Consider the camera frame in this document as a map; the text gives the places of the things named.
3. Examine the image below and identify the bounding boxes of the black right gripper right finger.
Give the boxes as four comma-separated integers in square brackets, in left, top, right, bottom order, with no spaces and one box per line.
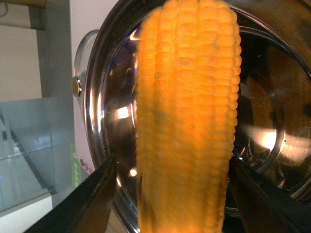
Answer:
[229,157,311,233]

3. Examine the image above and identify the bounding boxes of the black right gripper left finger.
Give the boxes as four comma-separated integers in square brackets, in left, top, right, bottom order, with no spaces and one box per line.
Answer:
[26,155,117,233]

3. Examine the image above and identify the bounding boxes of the glass pot lid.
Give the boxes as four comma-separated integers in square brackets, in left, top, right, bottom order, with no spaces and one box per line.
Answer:
[71,30,99,109]

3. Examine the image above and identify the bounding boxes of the yellow corn cob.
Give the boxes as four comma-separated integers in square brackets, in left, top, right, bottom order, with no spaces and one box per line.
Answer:
[136,0,242,233]

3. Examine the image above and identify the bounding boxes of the white electric cooking pot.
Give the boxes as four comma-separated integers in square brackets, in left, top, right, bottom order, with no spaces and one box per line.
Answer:
[83,0,311,233]

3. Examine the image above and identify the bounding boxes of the green label sticker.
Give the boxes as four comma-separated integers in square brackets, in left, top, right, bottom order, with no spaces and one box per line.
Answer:
[70,144,81,189]

